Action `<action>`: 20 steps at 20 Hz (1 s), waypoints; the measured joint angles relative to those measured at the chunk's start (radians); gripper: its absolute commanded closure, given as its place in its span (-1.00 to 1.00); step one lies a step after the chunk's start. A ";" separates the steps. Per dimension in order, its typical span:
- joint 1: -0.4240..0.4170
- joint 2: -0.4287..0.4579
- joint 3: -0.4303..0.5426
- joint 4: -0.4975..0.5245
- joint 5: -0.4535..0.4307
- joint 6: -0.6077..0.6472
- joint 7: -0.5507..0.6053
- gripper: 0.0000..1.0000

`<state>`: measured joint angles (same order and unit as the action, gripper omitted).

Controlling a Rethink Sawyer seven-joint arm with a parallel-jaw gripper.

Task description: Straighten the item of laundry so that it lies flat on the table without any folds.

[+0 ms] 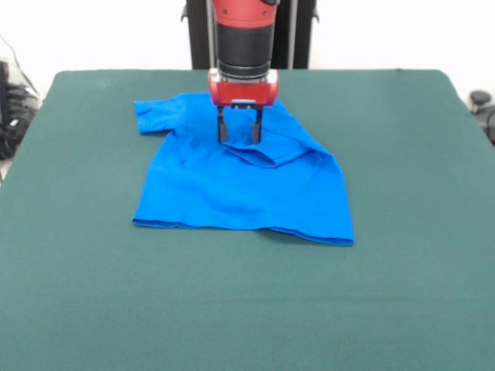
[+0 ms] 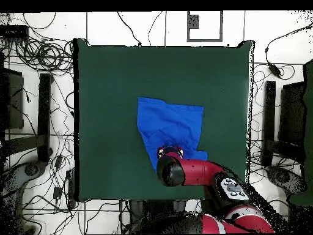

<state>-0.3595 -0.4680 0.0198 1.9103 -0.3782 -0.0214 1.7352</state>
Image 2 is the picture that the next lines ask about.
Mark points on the blue shirt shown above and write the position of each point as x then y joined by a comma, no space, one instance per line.
168,120

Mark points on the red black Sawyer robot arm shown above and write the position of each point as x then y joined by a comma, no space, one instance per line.
200,171

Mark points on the flat black device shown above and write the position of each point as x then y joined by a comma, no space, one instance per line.
13,31

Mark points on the dark green table cloth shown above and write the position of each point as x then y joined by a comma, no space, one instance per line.
110,98

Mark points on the narrow black power strip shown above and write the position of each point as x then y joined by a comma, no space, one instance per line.
71,188

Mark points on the small black plug adapter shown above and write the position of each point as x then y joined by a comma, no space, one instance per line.
57,193

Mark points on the black stand bar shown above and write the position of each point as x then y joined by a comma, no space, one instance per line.
44,117
269,117

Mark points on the small grey square plate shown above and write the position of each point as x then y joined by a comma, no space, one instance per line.
194,21

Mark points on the black box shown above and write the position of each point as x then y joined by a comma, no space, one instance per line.
14,102
292,115

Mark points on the black power adapter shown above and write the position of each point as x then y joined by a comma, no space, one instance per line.
274,69

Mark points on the green cloth sheet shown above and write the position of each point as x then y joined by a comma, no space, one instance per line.
308,122

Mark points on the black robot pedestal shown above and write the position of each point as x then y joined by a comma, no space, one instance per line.
156,208

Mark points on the grey square floor frame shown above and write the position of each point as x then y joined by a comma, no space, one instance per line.
205,40

